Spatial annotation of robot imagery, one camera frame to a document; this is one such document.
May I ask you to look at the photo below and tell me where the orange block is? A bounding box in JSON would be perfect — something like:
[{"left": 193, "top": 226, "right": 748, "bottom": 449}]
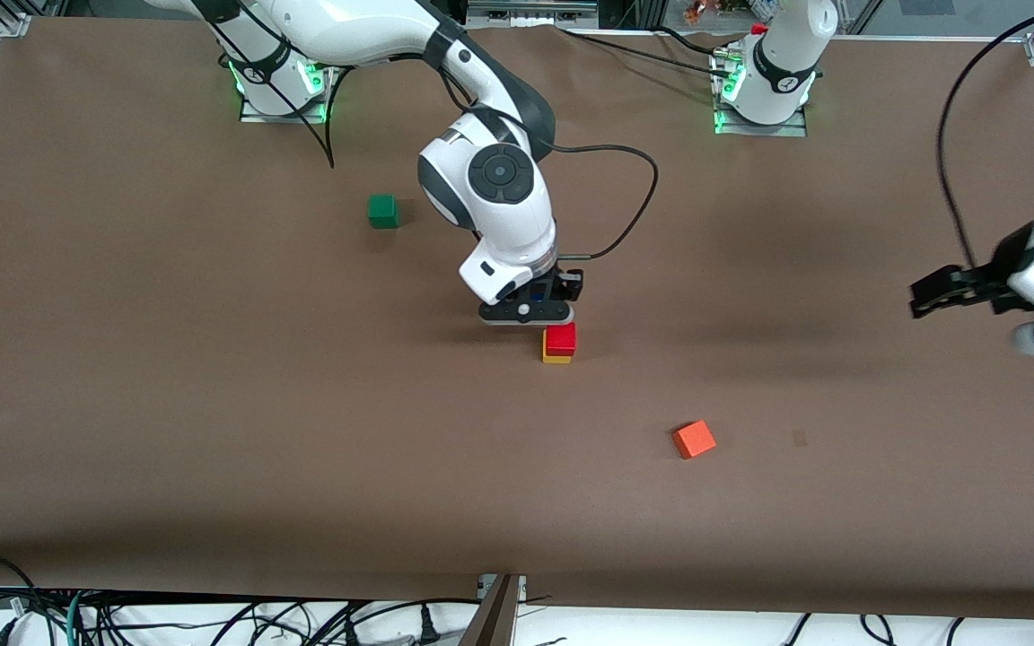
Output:
[{"left": 671, "top": 420, "right": 718, "bottom": 460}]

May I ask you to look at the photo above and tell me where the brown table cover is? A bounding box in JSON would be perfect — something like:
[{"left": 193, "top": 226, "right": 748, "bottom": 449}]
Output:
[{"left": 0, "top": 18, "right": 1034, "bottom": 622}]

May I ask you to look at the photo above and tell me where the grey power strip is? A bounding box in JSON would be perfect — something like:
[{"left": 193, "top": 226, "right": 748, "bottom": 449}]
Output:
[{"left": 467, "top": 0, "right": 600, "bottom": 26}]

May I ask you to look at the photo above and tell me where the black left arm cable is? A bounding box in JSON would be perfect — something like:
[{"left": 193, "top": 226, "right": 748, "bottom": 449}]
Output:
[{"left": 935, "top": 0, "right": 1034, "bottom": 272}]

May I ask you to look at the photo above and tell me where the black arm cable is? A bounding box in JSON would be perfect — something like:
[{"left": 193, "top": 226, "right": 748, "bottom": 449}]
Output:
[
  {"left": 935, "top": 0, "right": 1034, "bottom": 272},
  {"left": 324, "top": 63, "right": 660, "bottom": 263}
]

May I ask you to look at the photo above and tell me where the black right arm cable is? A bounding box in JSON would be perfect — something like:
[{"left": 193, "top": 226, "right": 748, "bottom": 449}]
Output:
[{"left": 324, "top": 63, "right": 660, "bottom": 263}]

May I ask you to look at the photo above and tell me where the black cable on table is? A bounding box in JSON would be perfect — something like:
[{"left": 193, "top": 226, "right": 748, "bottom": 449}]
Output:
[{"left": 560, "top": 27, "right": 733, "bottom": 78}]

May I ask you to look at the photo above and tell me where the metal table edge bracket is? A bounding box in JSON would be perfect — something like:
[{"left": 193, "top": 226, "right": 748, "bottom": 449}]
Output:
[{"left": 459, "top": 574, "right": 528, "bottom": 646}]

